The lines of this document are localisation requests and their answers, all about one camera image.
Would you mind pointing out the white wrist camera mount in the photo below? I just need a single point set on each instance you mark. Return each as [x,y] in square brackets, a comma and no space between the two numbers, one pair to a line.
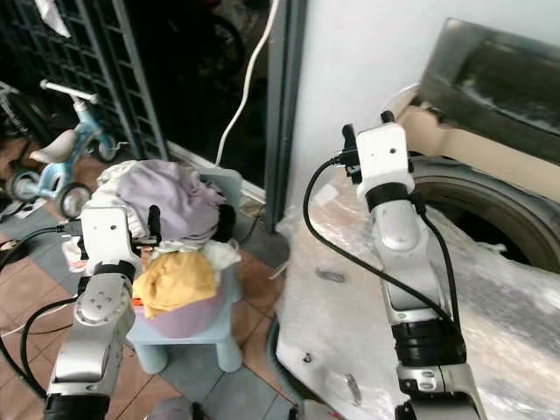
[383,156]
[105,234]

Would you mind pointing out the beige washing machine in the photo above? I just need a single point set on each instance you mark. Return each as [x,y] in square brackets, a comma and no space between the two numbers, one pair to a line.
[490,144]

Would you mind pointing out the lavender plastic laundry basin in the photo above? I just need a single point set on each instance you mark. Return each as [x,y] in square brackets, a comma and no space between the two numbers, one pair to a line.
[192,320]

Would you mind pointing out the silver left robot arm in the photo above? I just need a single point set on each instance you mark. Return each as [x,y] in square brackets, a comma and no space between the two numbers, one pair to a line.
[83,350]

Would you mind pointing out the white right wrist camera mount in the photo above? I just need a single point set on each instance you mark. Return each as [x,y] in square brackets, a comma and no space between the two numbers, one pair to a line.
[383,156]

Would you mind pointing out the purple garment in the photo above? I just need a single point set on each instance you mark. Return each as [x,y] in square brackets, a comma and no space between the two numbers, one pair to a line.
[175,197]

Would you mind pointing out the dark grey washer lid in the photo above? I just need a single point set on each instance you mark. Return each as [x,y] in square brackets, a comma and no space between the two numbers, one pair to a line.
[490,79]

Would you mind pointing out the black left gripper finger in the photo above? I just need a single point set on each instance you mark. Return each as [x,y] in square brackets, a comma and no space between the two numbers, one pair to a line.
[154,223]

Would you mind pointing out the black cloth item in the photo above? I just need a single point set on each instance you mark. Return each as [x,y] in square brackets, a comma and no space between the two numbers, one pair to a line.
[226,222]

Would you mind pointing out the yellow garment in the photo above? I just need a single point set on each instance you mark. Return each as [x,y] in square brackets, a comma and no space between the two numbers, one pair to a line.
[179,280]

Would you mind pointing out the grey washer drum rim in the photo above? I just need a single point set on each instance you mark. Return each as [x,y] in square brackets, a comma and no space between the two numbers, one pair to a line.
[490,186]

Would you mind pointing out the black metal grid gate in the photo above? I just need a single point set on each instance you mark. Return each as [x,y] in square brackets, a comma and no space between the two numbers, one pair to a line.
[114,61]

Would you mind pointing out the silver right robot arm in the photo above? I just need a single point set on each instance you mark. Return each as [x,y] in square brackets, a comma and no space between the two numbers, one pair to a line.
[402,262]

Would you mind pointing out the blue children's tricycle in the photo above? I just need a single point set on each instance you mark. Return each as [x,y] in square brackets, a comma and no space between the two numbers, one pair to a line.
[52,147]

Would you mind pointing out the light blue plastic stool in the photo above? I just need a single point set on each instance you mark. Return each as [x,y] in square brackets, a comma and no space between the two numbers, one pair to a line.
[192,348]

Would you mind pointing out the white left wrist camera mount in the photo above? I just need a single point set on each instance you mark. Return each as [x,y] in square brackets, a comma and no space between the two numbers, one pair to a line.
[105,234]

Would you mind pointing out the white cloth on gate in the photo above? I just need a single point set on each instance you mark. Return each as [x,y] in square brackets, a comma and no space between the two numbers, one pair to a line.
[52,16]

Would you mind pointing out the grey door frame post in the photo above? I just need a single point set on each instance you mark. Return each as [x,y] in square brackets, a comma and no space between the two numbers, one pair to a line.
[284,131]

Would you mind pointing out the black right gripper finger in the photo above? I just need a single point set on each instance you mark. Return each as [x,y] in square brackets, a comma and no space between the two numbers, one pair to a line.
[348,137]
[387,117]

